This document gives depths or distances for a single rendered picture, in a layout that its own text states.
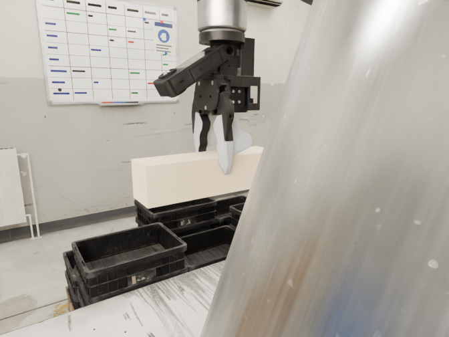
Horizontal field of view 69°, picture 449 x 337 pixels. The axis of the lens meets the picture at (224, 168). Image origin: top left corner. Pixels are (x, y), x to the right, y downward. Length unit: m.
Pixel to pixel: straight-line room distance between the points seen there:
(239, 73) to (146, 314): 0.58
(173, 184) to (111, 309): 0.48
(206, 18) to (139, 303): 0.67
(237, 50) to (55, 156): 2.75
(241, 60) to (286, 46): 3.83
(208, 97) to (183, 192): 0.15
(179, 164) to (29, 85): 2.70
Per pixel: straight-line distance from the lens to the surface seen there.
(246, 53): 0.54
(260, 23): 4.12
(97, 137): 3.21
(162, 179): 0.47
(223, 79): 0.50
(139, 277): 1.36
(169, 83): 0.46
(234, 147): 0.50
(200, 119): 0.54
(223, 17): 0.51
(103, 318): 0.87
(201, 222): 1.89
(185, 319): 0.82
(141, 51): 3.33
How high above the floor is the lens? 1.20
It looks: 13 degrees down
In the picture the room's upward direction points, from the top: straight up
